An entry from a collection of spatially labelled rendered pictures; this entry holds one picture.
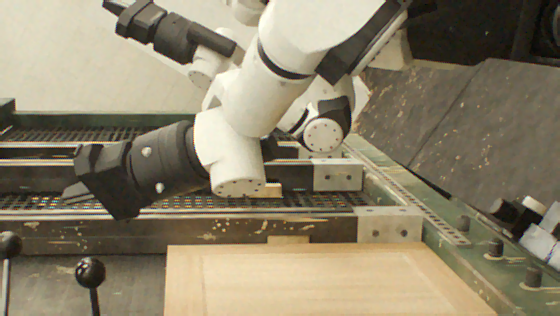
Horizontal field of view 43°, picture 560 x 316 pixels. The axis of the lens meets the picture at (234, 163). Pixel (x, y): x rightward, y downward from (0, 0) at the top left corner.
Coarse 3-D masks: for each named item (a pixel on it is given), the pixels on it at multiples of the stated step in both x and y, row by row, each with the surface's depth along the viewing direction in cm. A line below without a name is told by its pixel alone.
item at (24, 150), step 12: (0, 144) 197; (12, 144) 197; (24, 144) 198; (36, 144) 198; (48, 144) 198; (60, 144) 198; (72, 144) 199; (84, 144) 199; (108, 144) 199; (288, 144) 203; (0, 156) 194; (12, 156) 195; (24, 156) 195; (36, 156) 195; (48, 156) 195; (60, 156) 196; (72, 156) 196; (288, 156) 201; (300, 156) 201; (312, 156) 201; (324, 156) 201; (336, 156) 202
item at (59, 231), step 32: (0, 224) 128; (32, 224) 129; (64, 224) 129; (96, 224) 130; (128, 224) 130; (160, 224) 131; (192, 224) 131; (224, 224) 132; (256, 224) 132; (288, 224) 133; (320, 224) 133; (352, 224) 134; (384, 224) 134; (416, 224) 134
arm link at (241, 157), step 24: (216, 120) 84; (168, 144) 85; (192, 144) 85; (216, 144) 83; (240, 144) 82; (264, 144) 88; (168, 168) 85; (192, 168) 85; (216, 168) 82; (240, 168) 81; (216, 192) 84; (240, 192) 85
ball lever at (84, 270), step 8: (80, 264) 83; (88, 264) 83; (96, 264) 83; (104, 264) 85; (80, 272) 83; (88, 272) 83; (96, 272) 83; (104, 272) 84; (80, 280) 83; (88, 280) 83; (96, 280) 83; (88, 288) 84; (96, 288) 87; (96, 296) 87; (96, 304) 88; (96, 312) 89
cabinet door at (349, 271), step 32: (192, 256) 126; (224, 256) 126; (256, 256) 127; (288, 256) 127; (320, 256) 127; (352, 256) 128; (384, 256) 128; (416, 256) 127; (192, 288) 111; (224, 288) 112; (256, 288) 113; (288, 288) 113; (320, 288) 113; (352, 288) 113; (384, 288) 113; (416, 288) 113; (448, 288) 113
